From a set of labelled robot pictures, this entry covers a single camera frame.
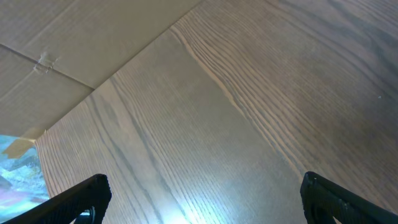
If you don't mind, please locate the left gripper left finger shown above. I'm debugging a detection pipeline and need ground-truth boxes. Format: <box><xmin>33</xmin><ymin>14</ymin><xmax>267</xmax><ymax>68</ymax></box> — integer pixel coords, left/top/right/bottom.
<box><xmin>4</xmin><ymin>174</ymin><xmax>112</xmax><ymax>224</ymax></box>

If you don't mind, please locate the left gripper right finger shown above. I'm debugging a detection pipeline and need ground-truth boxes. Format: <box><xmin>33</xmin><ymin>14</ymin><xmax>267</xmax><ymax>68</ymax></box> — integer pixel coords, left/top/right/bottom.
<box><xmin>300</xmin><ymin>171</ymin><xmax>397</xmax><ymax>224</ymax></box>

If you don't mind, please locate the brown cardboard panel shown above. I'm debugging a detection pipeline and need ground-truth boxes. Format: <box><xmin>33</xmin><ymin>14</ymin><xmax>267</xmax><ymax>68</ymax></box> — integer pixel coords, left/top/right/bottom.
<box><xmin>1</xmin><ymin>0</ymin><xmax>197</xmax><ymax>159</ymax></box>

